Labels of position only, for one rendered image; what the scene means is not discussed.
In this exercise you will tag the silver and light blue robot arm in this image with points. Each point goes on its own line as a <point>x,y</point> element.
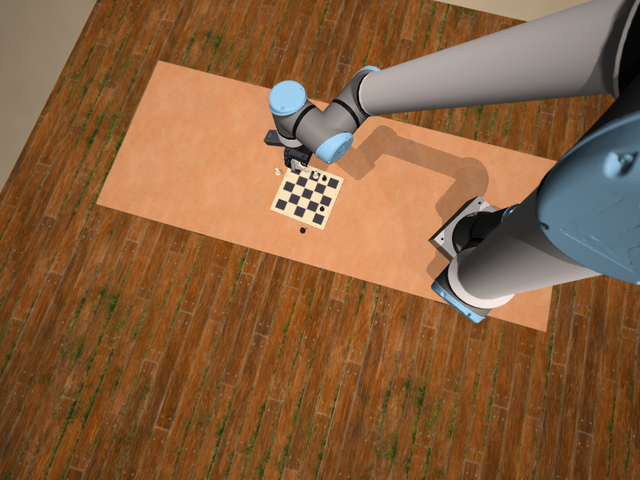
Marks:
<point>583,219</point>

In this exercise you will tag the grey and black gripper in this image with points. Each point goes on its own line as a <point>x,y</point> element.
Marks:
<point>301,153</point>

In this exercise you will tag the black and cream chessboard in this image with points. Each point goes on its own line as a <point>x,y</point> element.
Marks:
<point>300,196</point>

